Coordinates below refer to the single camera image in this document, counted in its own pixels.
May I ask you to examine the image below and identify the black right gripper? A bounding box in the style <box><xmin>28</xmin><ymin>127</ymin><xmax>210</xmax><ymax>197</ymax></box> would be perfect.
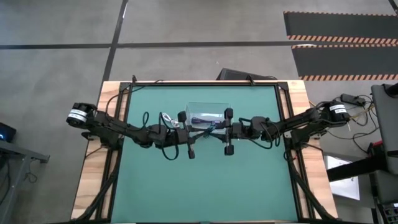
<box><xmin>213</xmin><ymin>108</ymin><xmax>251</xmax><ymax>156</ymax></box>

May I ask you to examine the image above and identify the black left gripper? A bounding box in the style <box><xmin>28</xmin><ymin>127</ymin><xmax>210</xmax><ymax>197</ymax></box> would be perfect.
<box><xmin>175</xmin><ymin>111</ymin><xmax>208</xmax><ymax>160</ymax></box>

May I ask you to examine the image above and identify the black USB cable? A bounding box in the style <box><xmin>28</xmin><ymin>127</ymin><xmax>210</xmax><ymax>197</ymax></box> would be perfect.
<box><xmin>190</xmin><ymin>115</ymin><xmax>225</xmax><ymax>124</ymax></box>

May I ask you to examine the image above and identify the white cable with metal plug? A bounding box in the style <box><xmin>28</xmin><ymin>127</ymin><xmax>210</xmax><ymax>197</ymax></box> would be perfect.
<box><xmin>161</xmin><ymin>112</ymin><xmax>181</xmax><ymax>128</ymax></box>

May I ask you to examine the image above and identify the clear plastic container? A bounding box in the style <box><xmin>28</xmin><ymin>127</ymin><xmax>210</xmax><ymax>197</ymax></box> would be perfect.
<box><xmin>185</xmin><ymin>101</ymin><xmax>233</xmax><ymax>134</ymax></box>

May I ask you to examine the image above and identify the green table mat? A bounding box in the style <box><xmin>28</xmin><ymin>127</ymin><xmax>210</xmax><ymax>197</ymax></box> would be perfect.
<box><xmin>111</xmin><ymin>85</ymin><xmax>299</xmax><ymax>223</ymax></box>

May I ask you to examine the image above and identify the black power adapter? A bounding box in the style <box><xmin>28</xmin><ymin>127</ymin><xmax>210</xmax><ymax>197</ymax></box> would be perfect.
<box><xmin>340</xmin><ymin>93</ymin><xmax>367</xmax><ymax>107</ymax></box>

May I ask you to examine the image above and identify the black metal beam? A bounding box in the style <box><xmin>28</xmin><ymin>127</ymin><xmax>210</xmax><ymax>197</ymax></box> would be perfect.
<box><xmin>326</xmin><ymin>154</ymin><xmax>389</xmax><ymax>183</ymax></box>

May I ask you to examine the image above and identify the white paper sheet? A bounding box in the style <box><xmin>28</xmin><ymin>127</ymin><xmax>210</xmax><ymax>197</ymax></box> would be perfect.
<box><xmin>325</xmin><ymin>154</ymin><xmax>361</xmax><ymax>202</ymax></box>

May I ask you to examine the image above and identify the black hazard-striped floor mat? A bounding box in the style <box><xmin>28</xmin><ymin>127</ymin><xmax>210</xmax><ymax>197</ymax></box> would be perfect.
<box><xmin>283</xmin><ymin>11</ymin><xmax>398</xmax><ymax>44</ymax></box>
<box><xmin>291</xmin><ymin>44</ymin><xmax>398</xmax><ymax>82</ymax></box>

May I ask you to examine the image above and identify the red black clamp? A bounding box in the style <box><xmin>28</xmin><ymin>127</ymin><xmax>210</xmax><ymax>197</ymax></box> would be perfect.
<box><xmin>368</xmin><ymin>140</ymin><xmax>384</xmax><ymax>156</ymax></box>

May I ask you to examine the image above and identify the grey cabinet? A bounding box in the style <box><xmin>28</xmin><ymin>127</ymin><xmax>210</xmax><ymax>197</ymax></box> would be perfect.
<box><xmin>371</xmin><ymin>82</ymin><xmax>398</xmax><ymax>177</ymax></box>

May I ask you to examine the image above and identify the grey desk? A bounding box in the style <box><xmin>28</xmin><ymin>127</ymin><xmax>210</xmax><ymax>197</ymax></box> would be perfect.
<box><xmin>0</xmin><ymin>139</ymin><xmax>50</xmax><ymax>224</ymax></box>

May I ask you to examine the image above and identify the black button panel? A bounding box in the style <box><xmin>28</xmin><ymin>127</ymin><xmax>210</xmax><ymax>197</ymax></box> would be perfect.
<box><xmin>377</xmin><ymin>202</ymin><xmax>398</xmax><ymax>224</ymax></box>

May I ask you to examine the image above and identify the black device with blue light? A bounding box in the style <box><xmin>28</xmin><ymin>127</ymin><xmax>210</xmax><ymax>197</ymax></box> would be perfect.
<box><xmin>0</xmin><ymin>122</ymin><xmax>17</xmax><ymax>143</ymax></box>

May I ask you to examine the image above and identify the black table frame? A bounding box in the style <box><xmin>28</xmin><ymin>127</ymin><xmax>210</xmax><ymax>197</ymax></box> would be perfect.
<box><xmin>73</xmin><ymin>81</ymin><xmax>338</xmax><ymax>224</ymax></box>

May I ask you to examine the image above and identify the tangle of floor cables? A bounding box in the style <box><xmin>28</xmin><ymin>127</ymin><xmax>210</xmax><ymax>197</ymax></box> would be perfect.
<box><xmin>309</xmin><ymin>93</ymin><xmax>379</xmax><ymax>153</ymax></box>

